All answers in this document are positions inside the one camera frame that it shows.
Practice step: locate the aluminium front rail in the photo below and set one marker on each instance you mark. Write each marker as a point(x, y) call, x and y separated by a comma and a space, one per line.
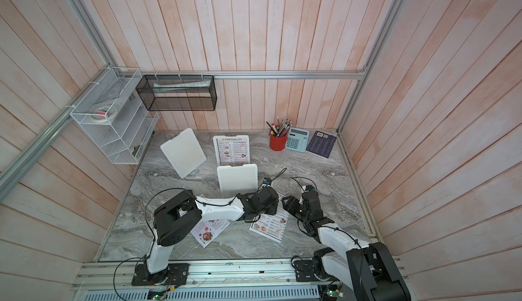
point(191, 273)

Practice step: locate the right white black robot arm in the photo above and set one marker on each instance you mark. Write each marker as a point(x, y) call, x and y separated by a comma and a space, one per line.
point(368, 269)

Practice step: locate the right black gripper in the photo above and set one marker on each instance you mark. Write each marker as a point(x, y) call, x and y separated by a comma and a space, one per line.
point(293, 203)

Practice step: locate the white wire wall shelf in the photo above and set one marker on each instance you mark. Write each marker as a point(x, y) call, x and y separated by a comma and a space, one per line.
point(114, 117)

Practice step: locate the black mesh wall basket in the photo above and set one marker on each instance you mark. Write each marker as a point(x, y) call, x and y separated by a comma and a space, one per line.
point(202, 101)

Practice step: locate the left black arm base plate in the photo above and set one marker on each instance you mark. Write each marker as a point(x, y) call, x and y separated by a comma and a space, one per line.
point(174, 275)

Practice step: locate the dark purple card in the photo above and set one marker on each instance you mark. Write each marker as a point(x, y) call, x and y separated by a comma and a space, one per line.
point(321, 144)

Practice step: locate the dim sum menu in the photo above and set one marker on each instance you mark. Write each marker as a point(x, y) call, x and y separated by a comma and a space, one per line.
point(272, 226)
point(232, 151)

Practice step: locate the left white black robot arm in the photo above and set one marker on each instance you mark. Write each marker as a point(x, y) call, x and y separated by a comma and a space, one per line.
point(176, 218)

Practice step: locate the left red white menu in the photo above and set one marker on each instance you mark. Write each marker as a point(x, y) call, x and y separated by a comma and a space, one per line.
point(206, 232)

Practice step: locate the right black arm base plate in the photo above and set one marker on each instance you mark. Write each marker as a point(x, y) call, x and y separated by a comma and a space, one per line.
point(310, 270)

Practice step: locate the red pen cup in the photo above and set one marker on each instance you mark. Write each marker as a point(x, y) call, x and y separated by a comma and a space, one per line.
point(279, 134)

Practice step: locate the paper inside black basket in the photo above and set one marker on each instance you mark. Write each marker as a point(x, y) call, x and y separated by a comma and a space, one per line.
point(182, 87)

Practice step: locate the tape roll on shelf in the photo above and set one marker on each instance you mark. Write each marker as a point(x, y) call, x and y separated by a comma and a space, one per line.
point(102, 114)

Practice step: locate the white narrow rack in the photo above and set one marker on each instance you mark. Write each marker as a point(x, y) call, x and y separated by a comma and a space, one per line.
point(184, 153)
point(235, 180)
point(231, 150)

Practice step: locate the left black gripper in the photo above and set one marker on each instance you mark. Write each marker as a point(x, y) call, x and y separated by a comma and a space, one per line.
point(274, 208)

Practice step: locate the grey desk calculator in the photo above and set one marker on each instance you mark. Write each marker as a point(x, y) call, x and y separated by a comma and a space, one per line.
point(297, 140)

